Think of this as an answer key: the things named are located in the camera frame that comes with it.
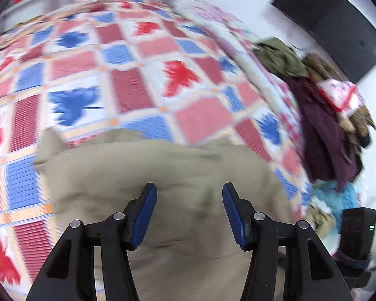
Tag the brown patterned garment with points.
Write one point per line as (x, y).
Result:
(357, 125)

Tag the pink white patterned cloth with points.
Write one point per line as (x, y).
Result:
(343, 96)

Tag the black wall television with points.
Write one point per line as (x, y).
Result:
(340, 29)

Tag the dark maroon garment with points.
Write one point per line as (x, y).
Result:
(327, 154)

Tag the leaf patterned patchwork quilt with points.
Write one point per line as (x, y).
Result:
(96, 65)

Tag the pink floral blanket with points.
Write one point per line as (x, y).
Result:
(237, 40)

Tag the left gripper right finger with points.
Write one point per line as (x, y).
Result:
(310, 272)

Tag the light blue cloth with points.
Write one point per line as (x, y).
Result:
(336, 200)

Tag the dark green garment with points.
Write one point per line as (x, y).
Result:
(279, 59)

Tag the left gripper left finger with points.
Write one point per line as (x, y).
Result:
(68, 272)

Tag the khaki puffer jacket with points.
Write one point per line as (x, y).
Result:
(188, 252)

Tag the white shelf with boxes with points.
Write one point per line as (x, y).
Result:
(21, 11)

